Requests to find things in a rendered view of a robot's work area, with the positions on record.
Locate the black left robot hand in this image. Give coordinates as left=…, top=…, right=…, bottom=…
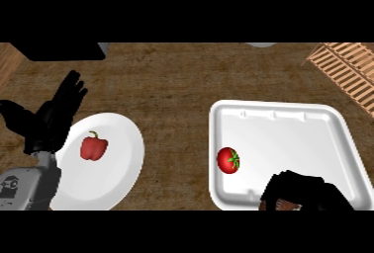
left=0, top=69, right=90, bottom=156

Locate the white rectangular tray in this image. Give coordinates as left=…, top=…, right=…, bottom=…
left=207, top=100, right=374, bottom=211

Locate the wooden slatted tiered shelf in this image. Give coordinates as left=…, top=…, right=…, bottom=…
left=300, top=42, right=374, bottom=119

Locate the red tomato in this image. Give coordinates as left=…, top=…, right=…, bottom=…
left=216, top=146, right=241, bottom=175

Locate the black appliance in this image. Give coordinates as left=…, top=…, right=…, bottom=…
left=11, top=42, right=108, bottom=62

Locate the red bell pepper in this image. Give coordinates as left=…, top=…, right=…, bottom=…
left=79, top=130, right=110, bottom=162

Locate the grey round object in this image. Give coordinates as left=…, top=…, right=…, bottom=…
left=244, top=42, right=280, bottom=48

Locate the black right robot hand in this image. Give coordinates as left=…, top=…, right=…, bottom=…
left=260, top=169, right=356, bottom=211

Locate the white oval plate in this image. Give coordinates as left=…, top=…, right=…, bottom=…
left=49, top=112, right=147, bottom=211

